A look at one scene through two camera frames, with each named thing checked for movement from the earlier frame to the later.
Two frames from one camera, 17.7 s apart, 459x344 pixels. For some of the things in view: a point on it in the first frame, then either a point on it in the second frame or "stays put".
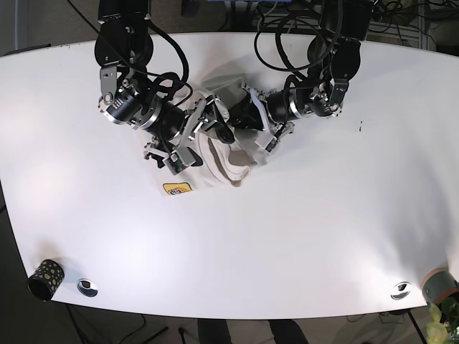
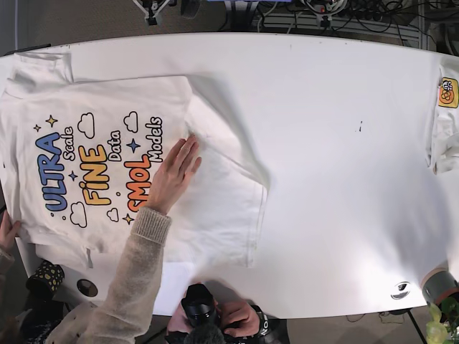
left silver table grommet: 87,287 stays put
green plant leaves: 445,320 stays put
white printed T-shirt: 222,164 -> 442,147
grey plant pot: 438,284 stays put
